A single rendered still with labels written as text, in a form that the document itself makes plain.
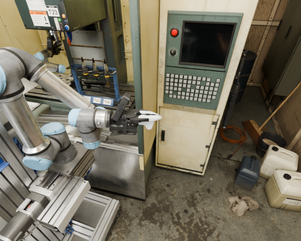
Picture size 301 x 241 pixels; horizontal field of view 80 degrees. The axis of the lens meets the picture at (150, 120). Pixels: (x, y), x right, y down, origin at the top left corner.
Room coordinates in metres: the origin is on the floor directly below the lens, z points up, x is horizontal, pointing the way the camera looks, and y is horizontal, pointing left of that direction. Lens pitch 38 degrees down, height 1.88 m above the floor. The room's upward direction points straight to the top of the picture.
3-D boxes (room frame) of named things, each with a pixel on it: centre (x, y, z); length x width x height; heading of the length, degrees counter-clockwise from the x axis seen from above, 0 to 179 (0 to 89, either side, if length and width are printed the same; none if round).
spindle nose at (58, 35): (1.84, 0.90, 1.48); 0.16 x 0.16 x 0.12
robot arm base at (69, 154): (0.72, 0.52, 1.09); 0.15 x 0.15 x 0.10
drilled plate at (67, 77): (1.87, 0.98, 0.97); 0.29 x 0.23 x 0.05; 76
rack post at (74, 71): (1.70, 0.76, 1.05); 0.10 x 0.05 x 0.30; 166
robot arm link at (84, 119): (0.57, 0.27, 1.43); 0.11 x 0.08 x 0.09; 87
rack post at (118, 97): (1.59, 0.34, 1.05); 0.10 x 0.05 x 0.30; 166
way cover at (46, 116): (1.40, 0.80, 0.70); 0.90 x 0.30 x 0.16; 76
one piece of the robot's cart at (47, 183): (0.72, 0.52, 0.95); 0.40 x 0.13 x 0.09; 163
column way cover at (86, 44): (2.27, 0.79, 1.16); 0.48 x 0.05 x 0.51; 76
